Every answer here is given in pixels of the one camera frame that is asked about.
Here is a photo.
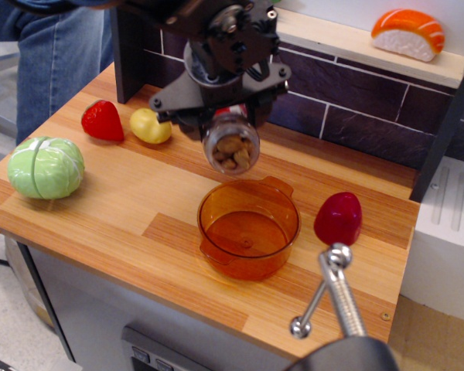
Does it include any grey oven control panel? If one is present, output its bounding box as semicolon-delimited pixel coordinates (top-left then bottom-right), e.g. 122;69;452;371
121;326;208;371

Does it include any yellow toy potato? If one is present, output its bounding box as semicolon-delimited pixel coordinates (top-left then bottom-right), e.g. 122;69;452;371
129;108;172;145

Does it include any light wooden shelf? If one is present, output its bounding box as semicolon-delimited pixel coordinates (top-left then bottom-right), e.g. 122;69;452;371
276;9;464;89

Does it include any dark grey shelf post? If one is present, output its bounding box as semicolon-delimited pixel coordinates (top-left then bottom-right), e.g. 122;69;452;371
410;74;464;203

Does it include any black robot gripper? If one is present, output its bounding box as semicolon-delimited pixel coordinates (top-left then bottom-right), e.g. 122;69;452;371
149;1;292;141

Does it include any red toy strawberry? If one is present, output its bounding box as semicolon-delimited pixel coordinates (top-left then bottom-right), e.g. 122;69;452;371
81;100;125;141

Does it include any dark red toy fruit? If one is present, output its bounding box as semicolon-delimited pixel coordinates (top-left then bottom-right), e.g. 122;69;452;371
314;192;363;246

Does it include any green toy cabbage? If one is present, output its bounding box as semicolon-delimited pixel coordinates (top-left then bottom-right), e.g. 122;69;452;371
7;137;85;199

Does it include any almond jar with red label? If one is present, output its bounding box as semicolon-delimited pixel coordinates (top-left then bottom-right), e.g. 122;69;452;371
202;104;260;175

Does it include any orange transparent plastic pot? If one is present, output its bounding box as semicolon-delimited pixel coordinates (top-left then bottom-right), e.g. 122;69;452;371
197;176;301;281

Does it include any person in blue jeans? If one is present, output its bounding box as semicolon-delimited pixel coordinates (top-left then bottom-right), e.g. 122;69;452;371
0;1;113;143

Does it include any toy salmon sushi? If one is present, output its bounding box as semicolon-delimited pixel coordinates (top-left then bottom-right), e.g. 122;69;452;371
370;9;445;63

